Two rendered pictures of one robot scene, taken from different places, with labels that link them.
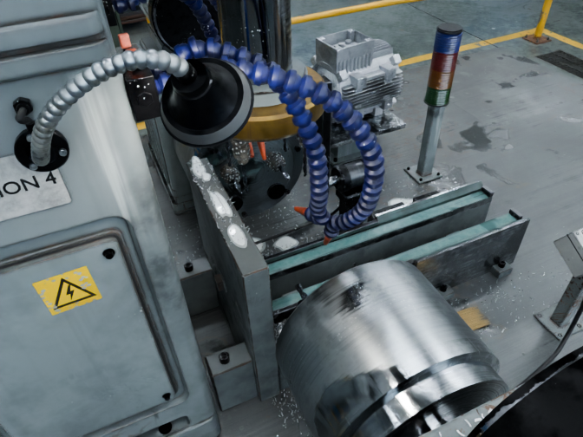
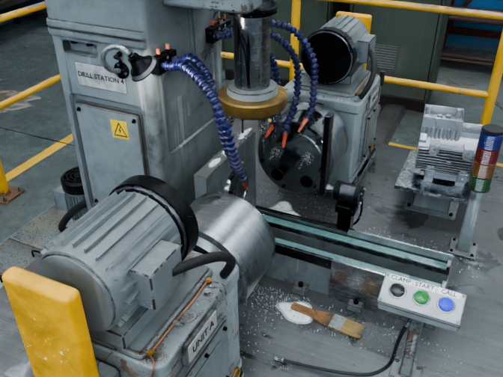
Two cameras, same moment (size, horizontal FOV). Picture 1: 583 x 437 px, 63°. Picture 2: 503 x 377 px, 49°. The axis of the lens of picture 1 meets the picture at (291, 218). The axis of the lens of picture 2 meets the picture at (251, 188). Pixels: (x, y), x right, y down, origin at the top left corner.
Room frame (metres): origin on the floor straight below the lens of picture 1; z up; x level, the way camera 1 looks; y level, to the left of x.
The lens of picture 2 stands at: (-0.26, -0.94, 1.88)
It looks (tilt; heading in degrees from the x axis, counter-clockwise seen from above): 33 degrees down; 48
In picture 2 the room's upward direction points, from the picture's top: straight up
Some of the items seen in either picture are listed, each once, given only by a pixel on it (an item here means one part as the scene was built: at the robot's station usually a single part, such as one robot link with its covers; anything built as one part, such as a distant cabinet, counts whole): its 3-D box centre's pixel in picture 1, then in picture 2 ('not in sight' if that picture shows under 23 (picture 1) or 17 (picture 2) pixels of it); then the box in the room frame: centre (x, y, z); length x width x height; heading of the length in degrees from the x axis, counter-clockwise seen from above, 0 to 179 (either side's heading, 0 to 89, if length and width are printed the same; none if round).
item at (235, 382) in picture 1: (214, 286); (218, 199); (0.57, 0.14, 0.97); 0.30 x 0.11 x 0.34; 23
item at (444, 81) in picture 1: (441, 76); (483, 167); (1.11, -0.38, 1.10); 0.06 x 0.06 x 0.04
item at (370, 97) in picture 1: (354, 81); (449, 149); (1.27, -0.19, 1.01); 0.20 x 0.19 x 0.19; 119
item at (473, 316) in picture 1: (442, 329); (326, 319); (0.57, -0.30, 0.80); 0.21 x 0.05 x 0.01; 109
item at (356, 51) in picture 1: (343, 52); (441, 122); (1.26, -0.16, 1.11); 0.12 x 0.11 x 0.07; 119
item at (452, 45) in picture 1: (448, 40); (491, 138); (1.11, -0.38, 1.19); 0.06 x 0.06 x 0.04
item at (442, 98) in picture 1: (437, 93); (480, 180); (1.11, -0.38, 1.05); 0.06 x 0.06 x 0.04
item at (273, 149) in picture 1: (232, 143); (307, 142); (0.93, 0.13, 1.04); 0.41 x 0.25 x 0.25; 23
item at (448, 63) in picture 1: (444, 58); (487, 152); (1.11, -0.38, 1.14); 0.06 x 0.06 x 0.04
